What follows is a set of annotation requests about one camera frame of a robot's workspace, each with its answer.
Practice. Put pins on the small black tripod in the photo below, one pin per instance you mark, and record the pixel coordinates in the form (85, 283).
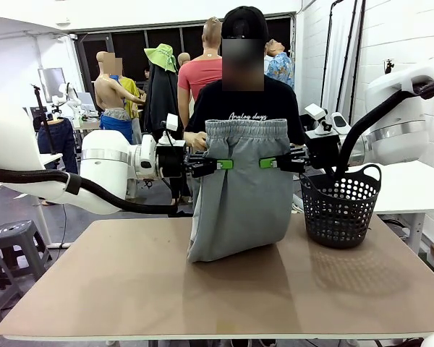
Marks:
(388, 65)

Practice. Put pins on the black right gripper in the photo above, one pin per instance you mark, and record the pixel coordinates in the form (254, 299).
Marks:
(322, 152)

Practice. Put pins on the mannequin in blue jeans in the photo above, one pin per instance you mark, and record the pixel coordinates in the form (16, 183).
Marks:
(58, 141)

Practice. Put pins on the grey wall screen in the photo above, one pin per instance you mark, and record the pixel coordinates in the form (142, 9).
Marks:
(52, 77)

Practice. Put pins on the grey training pants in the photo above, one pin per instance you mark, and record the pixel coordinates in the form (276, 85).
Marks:
(238, 209)

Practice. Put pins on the black light stand pole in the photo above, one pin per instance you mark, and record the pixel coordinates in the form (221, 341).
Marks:
(327, 54)
(358, 54)
(349, 54)

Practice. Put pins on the bare mannequin with blue cloth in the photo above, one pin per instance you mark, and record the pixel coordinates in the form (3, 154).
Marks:
(106, 90)

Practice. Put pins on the mannequin in blue patterned shirt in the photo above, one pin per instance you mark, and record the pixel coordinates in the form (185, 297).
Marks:
(284, 67)

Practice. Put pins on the wrist white camera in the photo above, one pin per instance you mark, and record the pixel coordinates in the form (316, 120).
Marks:
(315, 111)
(171, 123)

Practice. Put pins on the green sun hat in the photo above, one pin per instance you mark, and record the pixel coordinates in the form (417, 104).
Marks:
(162, 56)

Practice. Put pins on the bald mannequin head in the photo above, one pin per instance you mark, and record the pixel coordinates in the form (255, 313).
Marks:
(183, 58)

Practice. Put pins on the person in black t-shirt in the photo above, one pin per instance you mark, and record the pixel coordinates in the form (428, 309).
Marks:
(246, 101)

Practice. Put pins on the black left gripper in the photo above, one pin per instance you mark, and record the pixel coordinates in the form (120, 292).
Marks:
(170, 162)

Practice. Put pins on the mannequin in black coat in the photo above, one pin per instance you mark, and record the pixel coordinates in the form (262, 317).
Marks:
(159, 97)

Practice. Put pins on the person's right hand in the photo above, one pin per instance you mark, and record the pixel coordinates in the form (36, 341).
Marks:
(197, 140)

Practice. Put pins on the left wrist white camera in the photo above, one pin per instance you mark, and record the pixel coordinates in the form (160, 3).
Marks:
(171, 123)

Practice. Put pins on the background person in yellow shirt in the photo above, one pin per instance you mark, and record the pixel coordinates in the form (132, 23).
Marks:
(128, 88)

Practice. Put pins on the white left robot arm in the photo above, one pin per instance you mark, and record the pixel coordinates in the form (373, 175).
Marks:
(105, 159)

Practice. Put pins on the mannequin in pink top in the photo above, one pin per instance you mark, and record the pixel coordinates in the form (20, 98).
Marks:
(195, 76)

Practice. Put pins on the black baseball cap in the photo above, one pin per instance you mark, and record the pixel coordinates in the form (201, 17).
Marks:
(246, 18)

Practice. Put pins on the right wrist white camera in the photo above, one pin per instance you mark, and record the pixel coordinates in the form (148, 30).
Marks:
(315, 111)

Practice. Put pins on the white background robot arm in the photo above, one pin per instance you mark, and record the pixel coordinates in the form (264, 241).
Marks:
(70, 99)

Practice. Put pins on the tall black tripod stand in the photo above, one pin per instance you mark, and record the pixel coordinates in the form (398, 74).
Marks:
(43, 108)

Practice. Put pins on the black perforated plastic basket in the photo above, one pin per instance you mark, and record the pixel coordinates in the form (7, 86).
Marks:
(336, 224)

